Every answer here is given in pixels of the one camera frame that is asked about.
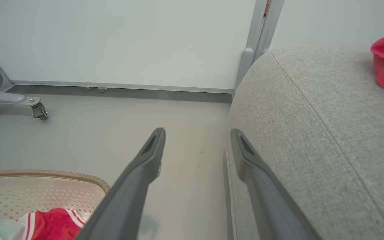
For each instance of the grey fabric sofa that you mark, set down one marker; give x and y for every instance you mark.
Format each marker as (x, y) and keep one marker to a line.
(328, 150)

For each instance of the black caster wheel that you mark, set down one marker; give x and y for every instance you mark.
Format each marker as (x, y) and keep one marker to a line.
(40, 111)

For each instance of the grey partition post with feet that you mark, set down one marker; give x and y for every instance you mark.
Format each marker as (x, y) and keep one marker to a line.
(258, 43)

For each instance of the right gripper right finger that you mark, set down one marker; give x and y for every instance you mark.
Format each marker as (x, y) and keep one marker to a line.
(265, 193)

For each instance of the grey partition bottom rail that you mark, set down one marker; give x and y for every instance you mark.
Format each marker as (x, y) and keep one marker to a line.
(128, 87)

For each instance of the white plastic laundry basket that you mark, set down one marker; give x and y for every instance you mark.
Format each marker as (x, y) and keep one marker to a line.
(28, 193)

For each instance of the grey partition foot long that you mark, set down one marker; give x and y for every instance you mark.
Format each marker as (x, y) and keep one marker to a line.
(2, 96)

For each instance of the white red-trimmed garment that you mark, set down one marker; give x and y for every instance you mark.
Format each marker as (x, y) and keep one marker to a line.
(55, 225)

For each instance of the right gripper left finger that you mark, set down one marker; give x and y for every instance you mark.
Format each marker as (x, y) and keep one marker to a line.
(128, 193)

